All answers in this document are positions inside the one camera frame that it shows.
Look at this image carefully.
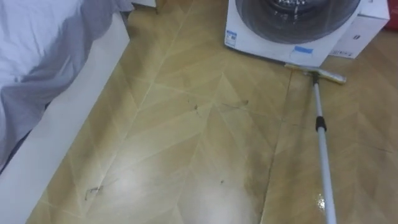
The silver floor mop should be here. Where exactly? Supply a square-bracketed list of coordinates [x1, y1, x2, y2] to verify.
[284, 62, 348, 224]

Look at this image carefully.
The white washing machine tower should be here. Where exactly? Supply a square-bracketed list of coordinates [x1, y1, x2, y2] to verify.
[224, 0, 363, 68]

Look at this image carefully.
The grey bed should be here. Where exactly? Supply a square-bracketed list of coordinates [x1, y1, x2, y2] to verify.
[0, 0, 135, 224]

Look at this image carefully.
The white cardboard box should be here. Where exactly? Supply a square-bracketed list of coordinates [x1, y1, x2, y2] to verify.
[328, 0, 391, 60]

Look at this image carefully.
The red fire equipment box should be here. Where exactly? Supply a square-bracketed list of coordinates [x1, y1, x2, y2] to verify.
[384, 0, 398, 32]

